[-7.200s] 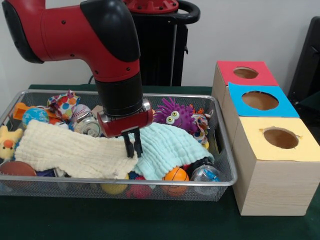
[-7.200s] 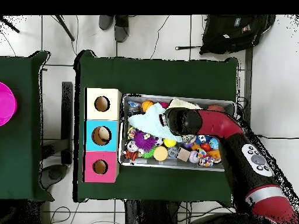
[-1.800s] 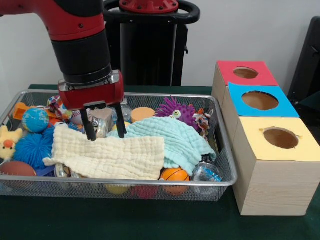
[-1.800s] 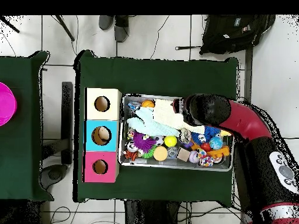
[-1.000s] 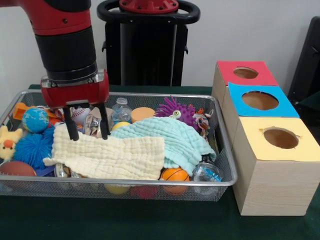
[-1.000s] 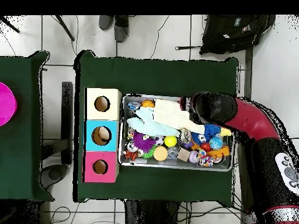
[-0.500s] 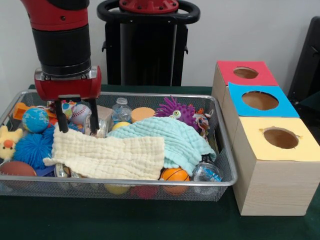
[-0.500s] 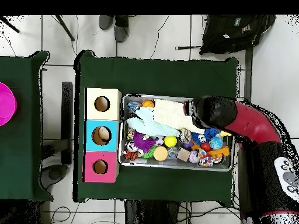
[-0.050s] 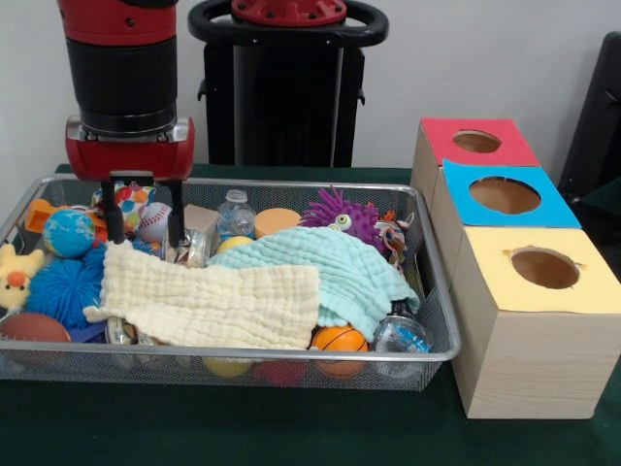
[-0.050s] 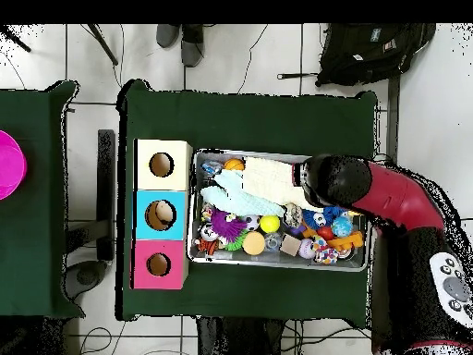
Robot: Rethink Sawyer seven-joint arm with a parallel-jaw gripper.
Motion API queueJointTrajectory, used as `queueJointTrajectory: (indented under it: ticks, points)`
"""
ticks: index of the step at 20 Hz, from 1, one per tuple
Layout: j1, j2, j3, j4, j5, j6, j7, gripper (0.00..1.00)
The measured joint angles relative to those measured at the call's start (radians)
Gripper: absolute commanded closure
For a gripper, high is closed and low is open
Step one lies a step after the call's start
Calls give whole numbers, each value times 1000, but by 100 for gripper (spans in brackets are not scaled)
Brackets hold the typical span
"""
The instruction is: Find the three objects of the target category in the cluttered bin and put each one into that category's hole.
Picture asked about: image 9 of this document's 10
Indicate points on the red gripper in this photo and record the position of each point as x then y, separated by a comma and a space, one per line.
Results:
131, 157

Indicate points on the cream waffle cloth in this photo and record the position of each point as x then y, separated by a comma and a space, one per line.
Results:
204, 301

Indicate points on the mint waffle cloth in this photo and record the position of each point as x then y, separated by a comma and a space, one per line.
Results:
359, 286

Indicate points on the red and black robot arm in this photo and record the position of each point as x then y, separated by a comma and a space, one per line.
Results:
121, 73

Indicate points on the silver mesh bin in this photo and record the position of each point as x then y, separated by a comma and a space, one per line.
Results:
145, 369

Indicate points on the wooden box with three holes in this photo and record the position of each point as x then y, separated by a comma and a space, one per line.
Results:
533, 369

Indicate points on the white toy baseball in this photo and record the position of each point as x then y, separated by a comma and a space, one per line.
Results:
154, 221

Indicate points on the polka dot fabric toy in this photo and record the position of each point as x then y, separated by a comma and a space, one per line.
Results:
133, 200

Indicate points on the blue green globe ball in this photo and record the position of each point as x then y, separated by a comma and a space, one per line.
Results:
68, 233

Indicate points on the blue spiky ball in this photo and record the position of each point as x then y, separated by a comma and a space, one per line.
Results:
63, 291

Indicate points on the yellow duck plush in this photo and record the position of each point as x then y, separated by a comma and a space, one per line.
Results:
12, 286

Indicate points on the brown toy football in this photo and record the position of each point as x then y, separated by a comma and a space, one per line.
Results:
31, 327

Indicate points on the purple spiky monster toy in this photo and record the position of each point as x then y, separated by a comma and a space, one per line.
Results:
356, 213

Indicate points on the orange toy basketball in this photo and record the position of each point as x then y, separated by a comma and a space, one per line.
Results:
339, 338

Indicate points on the dark green tablecloth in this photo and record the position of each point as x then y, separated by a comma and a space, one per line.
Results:
242, 427
604, 194

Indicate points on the black panel on stand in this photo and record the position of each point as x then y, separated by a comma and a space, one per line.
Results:
597, 121

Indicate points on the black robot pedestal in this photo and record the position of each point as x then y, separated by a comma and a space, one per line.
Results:
291, 97

